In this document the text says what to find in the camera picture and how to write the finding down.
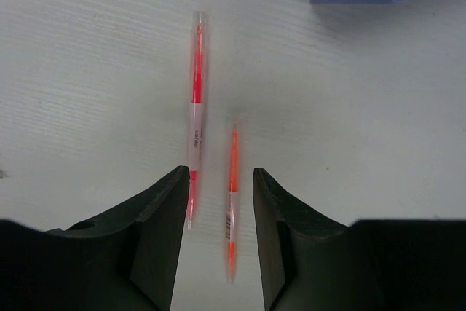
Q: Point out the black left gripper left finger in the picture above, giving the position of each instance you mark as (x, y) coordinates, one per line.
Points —
(124, 258)

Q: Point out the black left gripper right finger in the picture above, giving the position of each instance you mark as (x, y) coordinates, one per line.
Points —
(311, 262)

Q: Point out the orange gel pen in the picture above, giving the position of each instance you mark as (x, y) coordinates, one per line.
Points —
(232, 204)

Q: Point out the pink gel pen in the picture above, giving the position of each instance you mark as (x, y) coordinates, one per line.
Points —
(196, 112)

